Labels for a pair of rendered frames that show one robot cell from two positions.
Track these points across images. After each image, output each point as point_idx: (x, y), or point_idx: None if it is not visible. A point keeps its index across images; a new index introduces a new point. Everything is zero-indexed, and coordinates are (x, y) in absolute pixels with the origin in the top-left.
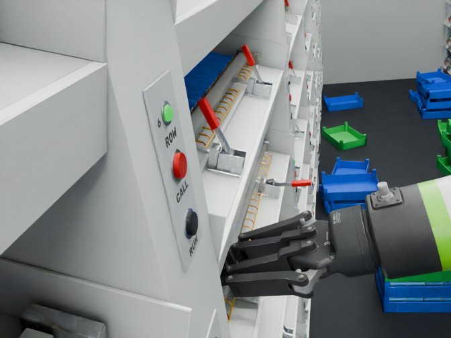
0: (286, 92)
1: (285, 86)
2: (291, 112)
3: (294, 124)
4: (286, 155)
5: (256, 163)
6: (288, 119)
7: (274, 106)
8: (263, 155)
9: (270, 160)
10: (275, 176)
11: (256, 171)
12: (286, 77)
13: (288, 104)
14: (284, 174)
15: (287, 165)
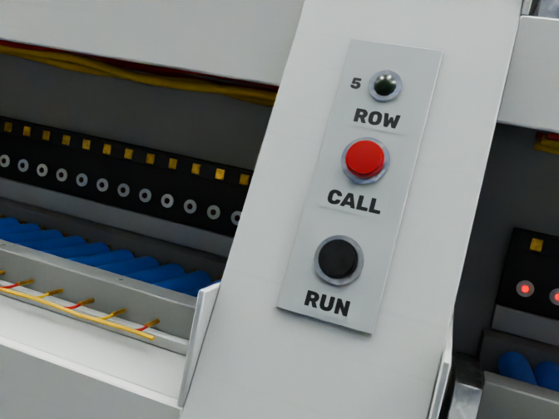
0: (322, 110)
1: (295, 65)
2: (344, 240)
3: (433, 396)
4: (175, 395)
5: (59, 261)
6: (260, 229)
7: (82, 39)
8: (124, 295)
9: (105, 321)
10: (3, 320)
11: (9, 248)
12: (351, 42)
13: (314, 174)
14: (8, 339)
15: (70, 366)
